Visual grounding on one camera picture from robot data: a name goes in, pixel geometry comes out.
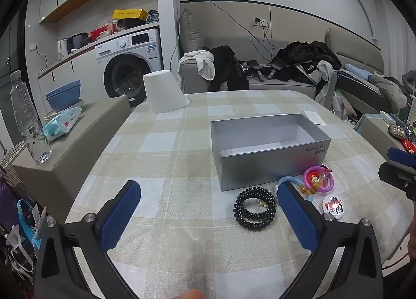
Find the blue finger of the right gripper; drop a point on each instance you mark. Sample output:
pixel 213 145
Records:
pixel 401 157

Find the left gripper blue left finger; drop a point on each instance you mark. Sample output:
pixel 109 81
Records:
pixel 116 214

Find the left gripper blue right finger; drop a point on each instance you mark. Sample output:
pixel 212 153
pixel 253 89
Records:
pixel 301 214

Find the white round pin badge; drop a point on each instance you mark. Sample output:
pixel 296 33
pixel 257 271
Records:
pixel 333 204

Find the light blue bangle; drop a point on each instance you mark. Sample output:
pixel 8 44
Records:
pixel 291 184

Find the purple bangle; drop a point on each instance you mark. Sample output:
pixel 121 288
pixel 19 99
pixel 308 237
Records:
pixel 318 179

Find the cluttered side table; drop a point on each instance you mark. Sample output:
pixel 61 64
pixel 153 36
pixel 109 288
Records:
pixel 374 129

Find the beige side bench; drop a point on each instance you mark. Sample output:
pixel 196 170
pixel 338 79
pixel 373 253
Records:
pixel 56 183

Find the grey cardboard box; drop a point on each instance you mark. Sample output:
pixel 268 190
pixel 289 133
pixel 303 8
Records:
pixel 252 151

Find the white paper slip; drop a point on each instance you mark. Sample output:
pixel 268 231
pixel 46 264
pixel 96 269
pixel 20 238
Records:
pixel 315 118

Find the wet wipes pack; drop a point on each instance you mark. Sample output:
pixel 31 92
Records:
pixel 62 123

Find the blue plastic basin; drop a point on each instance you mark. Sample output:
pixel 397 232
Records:
pixel 65 96

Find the pile of dark jackets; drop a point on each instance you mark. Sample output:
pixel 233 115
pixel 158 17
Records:
pixel 306 62

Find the white paper roll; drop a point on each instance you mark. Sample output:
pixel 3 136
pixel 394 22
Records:
pixel 163 92

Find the clear water bottle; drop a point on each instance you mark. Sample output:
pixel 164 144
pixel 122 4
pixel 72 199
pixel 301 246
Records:
pixel 28 121

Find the black garment on sofa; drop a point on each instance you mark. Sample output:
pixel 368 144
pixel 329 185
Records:
pixel 227 70

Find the white washing machine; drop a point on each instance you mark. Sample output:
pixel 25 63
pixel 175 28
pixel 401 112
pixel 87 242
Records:
pixel 123 62

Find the grey sofa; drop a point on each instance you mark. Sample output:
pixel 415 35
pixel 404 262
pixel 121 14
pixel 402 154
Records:
pixel 260 74

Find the white garment on sofa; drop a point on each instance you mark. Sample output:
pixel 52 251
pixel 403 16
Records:
pixel 204 61

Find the white kettle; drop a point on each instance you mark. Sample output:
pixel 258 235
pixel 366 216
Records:
pixel 62 48

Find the grey pillow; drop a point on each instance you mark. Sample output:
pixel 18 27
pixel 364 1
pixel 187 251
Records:
pixel 191 36

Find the yellow box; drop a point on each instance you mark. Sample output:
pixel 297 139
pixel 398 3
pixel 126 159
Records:
pixel 140 14

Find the wall power outlet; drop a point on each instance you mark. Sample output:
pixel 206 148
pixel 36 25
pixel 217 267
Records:
pixel 257 22

